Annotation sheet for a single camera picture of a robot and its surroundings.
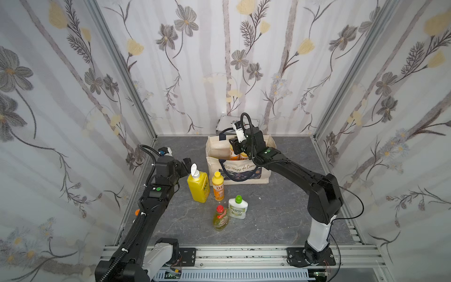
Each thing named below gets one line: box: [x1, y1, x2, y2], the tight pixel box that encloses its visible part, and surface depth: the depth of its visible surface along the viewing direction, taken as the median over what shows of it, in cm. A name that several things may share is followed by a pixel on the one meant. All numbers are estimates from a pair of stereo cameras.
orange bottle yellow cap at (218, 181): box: [211, 170, 225, 202], surface depth 79 cm
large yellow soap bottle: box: [186, 163, 211, 204], surface depth 78 cm
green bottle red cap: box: [213, 204, 229, 232], surface depth 77 cm
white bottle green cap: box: [227, 195, 249, 220], surface depth 78 cm
